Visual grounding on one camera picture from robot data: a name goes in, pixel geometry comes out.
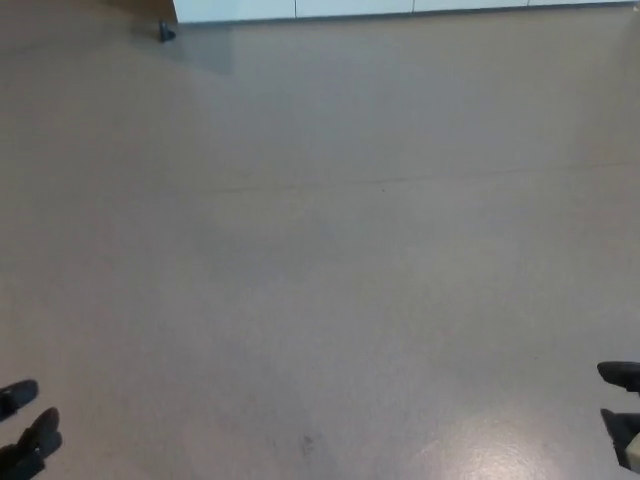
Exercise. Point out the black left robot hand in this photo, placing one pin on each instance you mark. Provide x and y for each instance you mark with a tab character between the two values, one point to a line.
30	442

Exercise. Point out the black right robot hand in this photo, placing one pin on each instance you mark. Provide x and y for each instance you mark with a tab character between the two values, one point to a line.
622	375

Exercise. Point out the white locker cabinet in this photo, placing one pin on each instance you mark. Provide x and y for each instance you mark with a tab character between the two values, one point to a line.
400	7

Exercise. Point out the small black floor door stop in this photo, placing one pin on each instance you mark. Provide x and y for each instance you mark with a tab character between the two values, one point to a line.
165	31

